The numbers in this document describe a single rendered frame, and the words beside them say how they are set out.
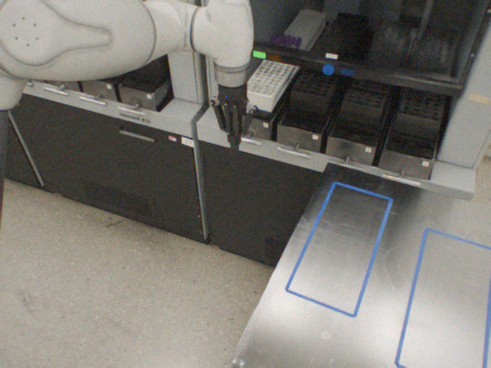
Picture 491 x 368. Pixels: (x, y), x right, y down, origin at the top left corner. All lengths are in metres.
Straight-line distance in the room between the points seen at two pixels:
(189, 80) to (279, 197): 0.49
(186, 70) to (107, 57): 0.95
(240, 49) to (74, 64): 0.59
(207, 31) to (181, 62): 0.44
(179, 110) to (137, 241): 0.78
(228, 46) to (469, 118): 0.66
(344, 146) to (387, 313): 0.54
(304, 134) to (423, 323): 0.63
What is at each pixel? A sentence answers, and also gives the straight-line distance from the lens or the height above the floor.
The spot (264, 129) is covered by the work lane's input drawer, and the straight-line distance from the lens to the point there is 1.36.
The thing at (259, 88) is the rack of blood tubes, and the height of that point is 0.86.
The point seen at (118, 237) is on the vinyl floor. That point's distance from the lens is 2.14.
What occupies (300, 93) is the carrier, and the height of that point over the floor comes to 0.88.
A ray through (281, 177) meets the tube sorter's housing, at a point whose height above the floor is 0.60.
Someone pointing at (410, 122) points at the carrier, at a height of 0.86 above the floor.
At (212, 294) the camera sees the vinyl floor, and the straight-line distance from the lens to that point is 1.89.
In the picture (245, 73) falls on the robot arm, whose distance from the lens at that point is 1.11.
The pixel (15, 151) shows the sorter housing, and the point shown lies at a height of 0.31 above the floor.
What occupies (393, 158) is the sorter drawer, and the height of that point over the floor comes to 0.79.
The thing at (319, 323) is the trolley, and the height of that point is 0.82.
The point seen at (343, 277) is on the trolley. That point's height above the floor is 0.82.
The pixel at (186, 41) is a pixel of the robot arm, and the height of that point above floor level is 1.11.
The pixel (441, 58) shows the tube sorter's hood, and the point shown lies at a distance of 1.22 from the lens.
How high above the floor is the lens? 1.61
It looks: 45 degrees down
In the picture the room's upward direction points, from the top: 1 degrees counter-clockwise
